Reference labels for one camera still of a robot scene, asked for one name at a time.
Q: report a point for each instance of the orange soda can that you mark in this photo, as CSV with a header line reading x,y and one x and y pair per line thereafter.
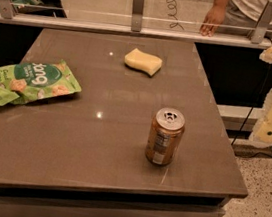
x,y
166,131

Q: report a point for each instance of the bystander in white shirt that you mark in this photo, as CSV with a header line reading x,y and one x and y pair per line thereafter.
x,y
241,16

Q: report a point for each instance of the middle metal rail bracket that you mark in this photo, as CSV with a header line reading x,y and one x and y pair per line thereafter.
x,y
137,15

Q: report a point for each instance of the green snack bag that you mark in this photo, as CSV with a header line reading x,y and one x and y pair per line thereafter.
x,y
28,82

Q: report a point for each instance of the yellow sponge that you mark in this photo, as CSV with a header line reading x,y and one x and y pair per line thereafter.
x,y
143,62

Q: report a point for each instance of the bystander hand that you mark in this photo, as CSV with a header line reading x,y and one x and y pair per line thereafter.
x,y
213,19

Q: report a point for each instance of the right metal rail bracket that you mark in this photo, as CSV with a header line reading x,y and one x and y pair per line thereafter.
x,y
262,24

